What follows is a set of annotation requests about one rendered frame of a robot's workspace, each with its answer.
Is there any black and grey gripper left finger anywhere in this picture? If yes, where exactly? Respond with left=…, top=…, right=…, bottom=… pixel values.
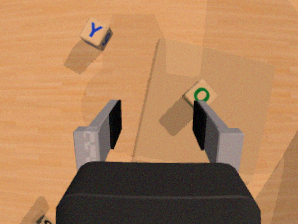
left=73, top=100, right=122, bottom=172

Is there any tan flat mat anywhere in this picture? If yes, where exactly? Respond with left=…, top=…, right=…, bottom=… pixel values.
left=134, top=38, right=275, bottom=183

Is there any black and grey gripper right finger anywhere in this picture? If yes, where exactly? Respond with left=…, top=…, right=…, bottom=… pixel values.
left=192, top=100, right=244, bottom=174

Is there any tan letter block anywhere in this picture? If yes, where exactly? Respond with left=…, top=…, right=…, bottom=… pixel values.
left=182, top=79, right=218, bottom=109
left=79, top=17, right=113, bottom=51
left=34, top=215, right=54, bottom=224

